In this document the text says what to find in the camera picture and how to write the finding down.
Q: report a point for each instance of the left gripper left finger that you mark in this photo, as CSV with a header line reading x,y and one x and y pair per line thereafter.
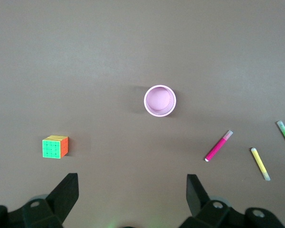
x,y
59,197

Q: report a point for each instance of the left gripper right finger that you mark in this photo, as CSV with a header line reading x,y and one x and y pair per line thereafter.
x,y
199,199

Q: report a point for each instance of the pink marker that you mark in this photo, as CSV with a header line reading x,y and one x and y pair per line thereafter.
x,y
217,147

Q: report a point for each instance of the colourful puzzle cube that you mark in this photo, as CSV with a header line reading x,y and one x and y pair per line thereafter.
x,y
51,149

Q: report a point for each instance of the yellow marker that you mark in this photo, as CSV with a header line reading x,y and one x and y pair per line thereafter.
x,y
260,163

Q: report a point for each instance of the pink mesh cup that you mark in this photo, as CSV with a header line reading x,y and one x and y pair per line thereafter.
x,y
159,101

